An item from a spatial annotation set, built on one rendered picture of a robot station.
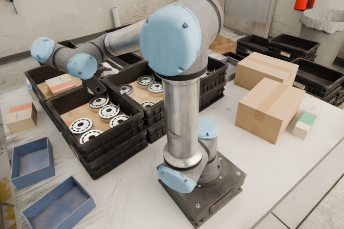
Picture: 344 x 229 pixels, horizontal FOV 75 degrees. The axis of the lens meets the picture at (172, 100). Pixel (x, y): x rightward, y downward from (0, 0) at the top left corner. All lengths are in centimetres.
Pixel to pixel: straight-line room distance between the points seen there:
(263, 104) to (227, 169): 41
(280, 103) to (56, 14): 376
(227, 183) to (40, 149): 92
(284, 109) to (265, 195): 41
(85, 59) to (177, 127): 34
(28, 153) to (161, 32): 107
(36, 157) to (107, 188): 42
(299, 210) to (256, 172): 86
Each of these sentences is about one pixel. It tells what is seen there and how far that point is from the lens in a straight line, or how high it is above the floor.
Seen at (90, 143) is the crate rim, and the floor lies 92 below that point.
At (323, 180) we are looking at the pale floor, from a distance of 214.
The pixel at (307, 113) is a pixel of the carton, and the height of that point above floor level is 76.
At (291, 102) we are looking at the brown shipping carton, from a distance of 124.
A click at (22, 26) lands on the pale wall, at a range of 429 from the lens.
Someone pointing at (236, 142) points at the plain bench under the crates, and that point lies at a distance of 119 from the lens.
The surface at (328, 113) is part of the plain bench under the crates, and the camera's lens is 154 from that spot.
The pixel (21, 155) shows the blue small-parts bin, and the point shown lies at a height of 71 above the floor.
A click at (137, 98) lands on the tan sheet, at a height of 83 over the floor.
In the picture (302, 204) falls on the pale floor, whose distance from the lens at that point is 195.
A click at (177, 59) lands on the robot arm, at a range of 41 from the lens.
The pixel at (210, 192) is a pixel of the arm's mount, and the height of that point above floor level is 81.
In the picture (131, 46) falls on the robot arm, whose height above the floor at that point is 129.
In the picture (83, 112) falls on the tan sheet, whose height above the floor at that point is 83.
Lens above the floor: 156
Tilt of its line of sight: 37 degrees down
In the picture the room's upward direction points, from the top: 3 degrees counter-clockwise
